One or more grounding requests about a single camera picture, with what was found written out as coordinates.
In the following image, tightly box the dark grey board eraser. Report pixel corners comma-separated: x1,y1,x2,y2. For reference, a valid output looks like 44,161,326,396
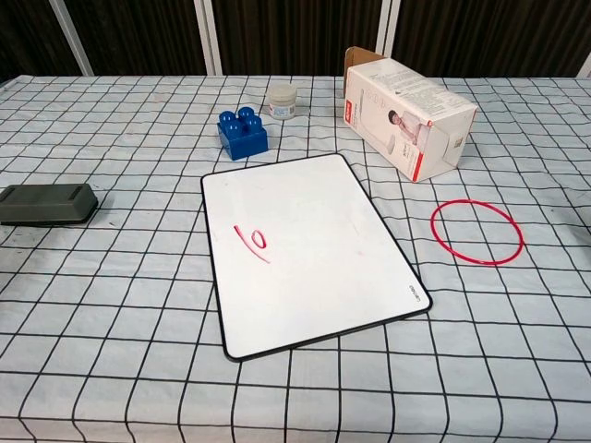
0,183,99,227

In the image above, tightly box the blue toy building brick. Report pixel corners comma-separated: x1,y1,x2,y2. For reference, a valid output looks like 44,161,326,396
217,105,270,162

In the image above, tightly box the small white round jar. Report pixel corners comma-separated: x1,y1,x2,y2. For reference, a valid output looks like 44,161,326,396
265,83,297,119

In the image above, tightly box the white cardboard product box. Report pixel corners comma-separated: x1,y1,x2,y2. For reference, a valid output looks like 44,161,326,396
342,45,478,184

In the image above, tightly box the dark partition panel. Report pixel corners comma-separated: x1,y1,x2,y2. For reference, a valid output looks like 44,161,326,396
0,0,87,87
210,0,387,78
392,0,591,78
62,0,207,78

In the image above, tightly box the white black checkered tablecloth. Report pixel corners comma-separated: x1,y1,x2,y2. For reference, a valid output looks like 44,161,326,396
0,73,591,443

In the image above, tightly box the white board with black frame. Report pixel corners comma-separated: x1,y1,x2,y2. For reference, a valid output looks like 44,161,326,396
199,153,434,362

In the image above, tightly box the thin red ring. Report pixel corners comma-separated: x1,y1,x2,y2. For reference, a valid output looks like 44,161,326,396
430,198,525,267

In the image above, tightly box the white partition frame post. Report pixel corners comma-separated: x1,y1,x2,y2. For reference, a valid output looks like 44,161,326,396
376,0,402,61
49,0,96,77
193,0,225,77
574,27,591,78

